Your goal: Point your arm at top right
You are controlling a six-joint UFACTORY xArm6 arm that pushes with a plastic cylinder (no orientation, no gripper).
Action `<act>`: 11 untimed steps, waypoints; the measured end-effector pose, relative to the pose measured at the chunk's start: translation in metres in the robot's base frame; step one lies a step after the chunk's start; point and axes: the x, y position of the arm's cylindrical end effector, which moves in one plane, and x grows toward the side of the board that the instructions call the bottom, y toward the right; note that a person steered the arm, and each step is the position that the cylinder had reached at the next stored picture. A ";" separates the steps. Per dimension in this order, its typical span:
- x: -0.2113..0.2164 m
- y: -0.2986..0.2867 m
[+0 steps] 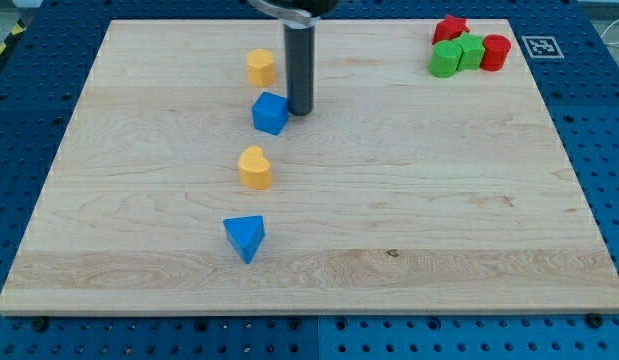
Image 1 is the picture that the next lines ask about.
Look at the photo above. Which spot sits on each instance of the green hexagon block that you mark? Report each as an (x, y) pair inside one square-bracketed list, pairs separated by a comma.
[(472, 51)]

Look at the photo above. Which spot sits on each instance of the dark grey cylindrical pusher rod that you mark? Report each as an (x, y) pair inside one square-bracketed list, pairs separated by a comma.
[(299, 68)]

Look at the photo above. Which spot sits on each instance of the blue triangle block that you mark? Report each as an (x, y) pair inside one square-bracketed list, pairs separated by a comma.
[(245, 234)]

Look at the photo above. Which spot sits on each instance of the black robot arm flange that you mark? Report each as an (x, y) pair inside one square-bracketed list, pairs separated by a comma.
[(300, 13)]

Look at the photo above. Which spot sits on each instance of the yellow pentagon block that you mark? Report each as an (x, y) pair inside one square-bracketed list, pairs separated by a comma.
[(261, 70)]

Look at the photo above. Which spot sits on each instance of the red star block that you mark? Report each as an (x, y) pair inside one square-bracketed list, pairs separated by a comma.
[(449, 28)]

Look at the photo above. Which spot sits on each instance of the green cylinder block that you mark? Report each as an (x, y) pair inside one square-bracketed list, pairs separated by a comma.
[(445, 58)]

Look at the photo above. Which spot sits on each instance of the white fiducial marker tag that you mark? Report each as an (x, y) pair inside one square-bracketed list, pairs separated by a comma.
[(542, 47)]

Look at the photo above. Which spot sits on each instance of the red cylinder block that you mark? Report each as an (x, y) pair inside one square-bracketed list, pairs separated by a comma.
[(496, 50)]

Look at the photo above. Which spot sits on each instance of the yellow black hazard tape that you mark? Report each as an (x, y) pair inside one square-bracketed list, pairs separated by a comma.
[(11, 41)]

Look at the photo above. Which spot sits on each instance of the yellow heart block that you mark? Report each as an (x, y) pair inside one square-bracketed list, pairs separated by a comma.
[(254, 169)]

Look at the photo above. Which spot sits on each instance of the light wooden board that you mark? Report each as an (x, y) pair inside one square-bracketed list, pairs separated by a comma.
[(401, 193)]

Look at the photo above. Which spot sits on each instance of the blue cube block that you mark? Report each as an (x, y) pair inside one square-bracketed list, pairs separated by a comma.
[(270, 113)]

